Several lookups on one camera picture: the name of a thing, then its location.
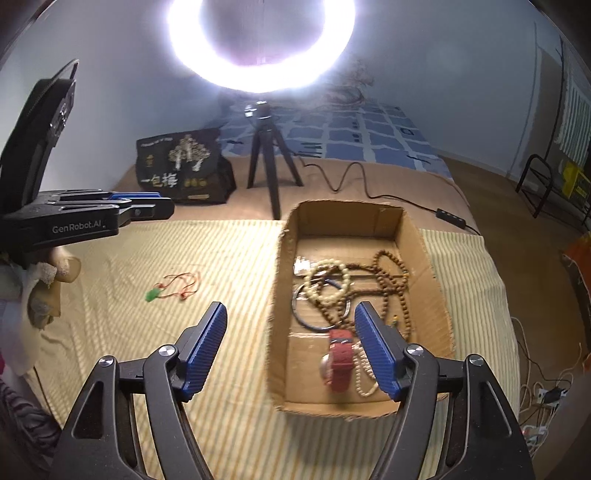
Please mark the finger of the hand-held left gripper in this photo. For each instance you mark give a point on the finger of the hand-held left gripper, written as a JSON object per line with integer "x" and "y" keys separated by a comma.
{"x": 92, "y": 196}
{"x": 147, "y": 210}

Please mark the white power strip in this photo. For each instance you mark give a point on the white power strip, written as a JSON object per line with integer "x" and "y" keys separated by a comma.
{"x": 549, "y": 393}

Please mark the thin metal bangle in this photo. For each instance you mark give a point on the thin metal bangle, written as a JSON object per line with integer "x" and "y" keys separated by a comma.
{"x": 300, "y": 314}

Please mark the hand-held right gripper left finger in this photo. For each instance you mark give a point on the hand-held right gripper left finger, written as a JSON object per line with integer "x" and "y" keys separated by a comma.
{"x": 205, "y": 350}

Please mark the bed with tan sheet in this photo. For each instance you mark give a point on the bed with tan sheet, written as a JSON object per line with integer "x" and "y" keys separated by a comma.
{"x": 401, "y": 180}

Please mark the yellow box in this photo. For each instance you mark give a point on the yellow box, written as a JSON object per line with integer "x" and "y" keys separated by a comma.
{"x": 575, "y": 180}

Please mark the orange cloth covered bench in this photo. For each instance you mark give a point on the orange cloth covered bench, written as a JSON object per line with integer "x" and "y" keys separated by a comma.
{"x": 579, "y": 267}

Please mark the blue patterned blanket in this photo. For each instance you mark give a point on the blue patterned blanket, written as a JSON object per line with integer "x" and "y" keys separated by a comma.
{"x": 369, "y": 134}

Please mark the black clothes rack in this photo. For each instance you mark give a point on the black clothes rack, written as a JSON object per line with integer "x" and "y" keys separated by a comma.
{"x": 531, "y": 180}

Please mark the white striped towel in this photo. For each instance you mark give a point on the white striped towel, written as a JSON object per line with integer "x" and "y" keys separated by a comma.
{"x": 575, "y": 120}

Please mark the yellow striped cloth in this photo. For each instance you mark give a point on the yellow striped cloth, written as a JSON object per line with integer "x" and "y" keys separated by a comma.
{"x": 161, "y": 258}

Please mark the dark patterned cloth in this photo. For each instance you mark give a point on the dark patterned cloth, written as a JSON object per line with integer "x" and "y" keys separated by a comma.
{"x": 23, "y": 424}

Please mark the cardboard box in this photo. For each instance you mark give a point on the cardboard box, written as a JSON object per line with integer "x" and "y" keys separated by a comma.
{"x": 415, "y": 277}

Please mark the person's left hand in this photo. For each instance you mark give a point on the person's left hand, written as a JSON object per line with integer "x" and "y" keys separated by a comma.
{"x": 46, "y": 300}

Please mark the black tripod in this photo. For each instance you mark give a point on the black tripod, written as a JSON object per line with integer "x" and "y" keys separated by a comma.
{"x": 261, "y": 152}

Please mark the black snack bag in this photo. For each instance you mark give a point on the black snack bag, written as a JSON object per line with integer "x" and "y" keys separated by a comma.
{"x": 184, "y": 170}

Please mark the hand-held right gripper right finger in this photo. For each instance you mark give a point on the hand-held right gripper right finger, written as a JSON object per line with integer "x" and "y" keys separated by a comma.
{"x": 376, "y": 350}

